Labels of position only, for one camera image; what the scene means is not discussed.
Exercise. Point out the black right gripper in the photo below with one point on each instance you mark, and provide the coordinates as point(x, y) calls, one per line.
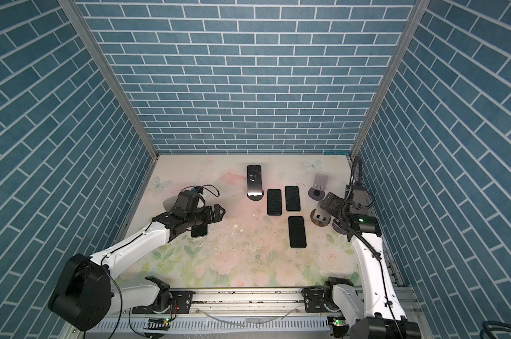
point(334, 203)

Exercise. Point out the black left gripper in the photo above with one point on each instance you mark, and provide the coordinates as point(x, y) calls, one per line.
point(211, 218)

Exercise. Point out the black stand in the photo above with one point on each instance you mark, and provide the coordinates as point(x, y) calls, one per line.
point(341, 226)
point(170, 205)

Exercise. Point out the wooden base phone stand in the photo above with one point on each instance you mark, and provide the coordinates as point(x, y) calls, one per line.
point(320, 217)

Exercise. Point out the purple metal phone stand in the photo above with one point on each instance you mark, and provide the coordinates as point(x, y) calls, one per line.
point(317, 191)

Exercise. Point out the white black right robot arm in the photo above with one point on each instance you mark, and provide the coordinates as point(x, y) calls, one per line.
point(378, 314)

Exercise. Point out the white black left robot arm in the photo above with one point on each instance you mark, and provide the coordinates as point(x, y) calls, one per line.
point(87, 289)

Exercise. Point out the right controller board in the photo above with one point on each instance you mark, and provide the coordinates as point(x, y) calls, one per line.
point(339, 321)

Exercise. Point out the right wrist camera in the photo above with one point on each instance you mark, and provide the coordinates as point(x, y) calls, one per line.
point(365, 224)

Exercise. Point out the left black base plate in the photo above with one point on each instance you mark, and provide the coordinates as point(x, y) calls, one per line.
point(180, 301)

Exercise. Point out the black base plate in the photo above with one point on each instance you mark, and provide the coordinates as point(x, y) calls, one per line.
point(180, 301)
point(314, 301)

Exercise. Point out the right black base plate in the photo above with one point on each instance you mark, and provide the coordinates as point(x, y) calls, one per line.
point(314, 301)

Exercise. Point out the aluminium mounting rail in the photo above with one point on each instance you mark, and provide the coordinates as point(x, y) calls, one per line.
point(247, 301)

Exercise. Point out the white slotted cable duct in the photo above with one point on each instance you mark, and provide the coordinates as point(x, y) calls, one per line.
point(197, 325)

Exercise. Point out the black cable bundle corner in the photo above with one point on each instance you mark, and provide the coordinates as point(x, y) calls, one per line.
point(490, 328)

